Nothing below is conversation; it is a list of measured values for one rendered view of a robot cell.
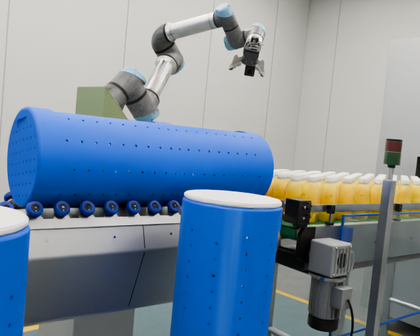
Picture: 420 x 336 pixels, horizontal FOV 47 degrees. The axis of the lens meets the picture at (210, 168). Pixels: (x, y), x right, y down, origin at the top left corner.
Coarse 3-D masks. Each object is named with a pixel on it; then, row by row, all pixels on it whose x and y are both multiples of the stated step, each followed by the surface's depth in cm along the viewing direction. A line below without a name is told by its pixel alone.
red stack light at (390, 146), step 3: (387, 141) 185; (390, 141) 184; (393, 141) 184; (387, 144) 185; (390, 144) 184; (393, 144) 184; (396, 144) 183; (399, 144) 184; (402, 144) 185; (387, 147) 185; (390, 147) 184; (393, 147) 184; (396, 147) 183; (399, 147) 184; (387, 150) 185; (390, 150) 184; (393, 150) 184; (396, 150) 184; (399, 150) 184
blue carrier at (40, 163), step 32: (32, 128) 128; (64, 128) 130; (96, 128) 137; (128, 128) 144; (160, 128) 153; (192, 128) 163; (32, 160) 127; (64, 160) 128; (96, 160) 133; (128, 160) 140; (160, 160) 147; (192, 160) 154; (224, 160) 163; (256, 160) 172; (32, 192) 127; (64, 192) 131; (96, 192) 137; (128, 192) 144; (160, 192) 151; (256, 192) 177
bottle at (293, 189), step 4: (292, 180) 189; (296, 180) 189; (288, 184) 190; (292, 184) 188; (296, 184) 188; (300, 184) 189; (288, 188) 189; (292, 188) 188; (296, 188) 188; (300, 188) 188; (288, 192) 189; (292, 192) 188; (296, 192) 188; (300, 192) 188; (288, 196) 189; (292, 196) 188; (296, 196) 188; (300, 196) 189; (284, 200) 191
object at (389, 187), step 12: (384, 180) 187; (384, 192) 187; (384, 204) 187; (384, 216) 187; (384, 228) 186; (384, 240) 186; (384, 252) 187; (384, 264) 188; (372, 276) 190; (384, 276) 189; (372, 288) 189; (372, 300) 189; (372, 312) 189; (372, 324) 189
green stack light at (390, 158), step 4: (384, 152) 187; (388, 152) 185; (392, 152) 184; (384, 156) 187; (388, 156) 185; (392, 156) 184; (396, 156) 184; (400, 156) 184; (384, 160) 186; (388, 160) 185; (392, 160) 184; (396, 160) 184; (400, 160) 185; (388, 164) 185; (392, 164) 184; (396, 164) 184; (400, 164) 185
